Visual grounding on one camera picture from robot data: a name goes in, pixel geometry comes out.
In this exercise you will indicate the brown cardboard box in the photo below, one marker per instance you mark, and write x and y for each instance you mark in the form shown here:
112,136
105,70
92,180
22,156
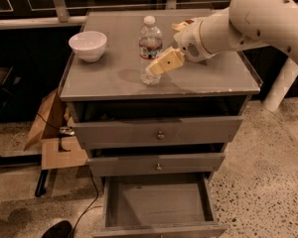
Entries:
57,151

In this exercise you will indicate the grey drawer cabinet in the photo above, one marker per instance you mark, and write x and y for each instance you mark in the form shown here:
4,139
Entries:
227,77

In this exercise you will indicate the grey bottom drawer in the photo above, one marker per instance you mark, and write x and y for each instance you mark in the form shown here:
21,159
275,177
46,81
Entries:
159,206

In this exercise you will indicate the black stand leg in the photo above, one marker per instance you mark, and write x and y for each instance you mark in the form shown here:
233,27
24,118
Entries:
40,189

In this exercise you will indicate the grey top drawer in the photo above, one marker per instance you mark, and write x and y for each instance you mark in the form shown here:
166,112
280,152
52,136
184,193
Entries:
153,123

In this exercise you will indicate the clear plastic water bottle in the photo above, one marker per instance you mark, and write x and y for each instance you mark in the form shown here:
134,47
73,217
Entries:
150,43

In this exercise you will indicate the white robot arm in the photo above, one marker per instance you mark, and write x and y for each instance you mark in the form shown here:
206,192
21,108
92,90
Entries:
243,25

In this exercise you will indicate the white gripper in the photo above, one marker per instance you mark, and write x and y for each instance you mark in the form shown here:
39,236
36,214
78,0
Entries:
190,41

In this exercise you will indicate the white pipe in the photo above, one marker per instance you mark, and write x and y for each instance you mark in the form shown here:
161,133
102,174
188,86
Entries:
281,85

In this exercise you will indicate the grey drawer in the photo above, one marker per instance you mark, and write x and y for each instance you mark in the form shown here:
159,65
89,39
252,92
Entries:
159,206
153,123
156,160

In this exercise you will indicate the white ceramic bowl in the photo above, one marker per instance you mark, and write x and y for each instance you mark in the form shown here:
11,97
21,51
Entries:
88,46

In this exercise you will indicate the grey middle drawer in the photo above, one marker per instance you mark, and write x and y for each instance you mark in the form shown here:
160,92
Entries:
156,160

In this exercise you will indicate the metal window railing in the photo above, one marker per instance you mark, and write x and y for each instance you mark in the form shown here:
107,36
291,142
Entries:
106,4

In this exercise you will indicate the black shoe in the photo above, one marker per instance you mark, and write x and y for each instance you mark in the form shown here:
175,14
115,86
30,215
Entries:
60,230

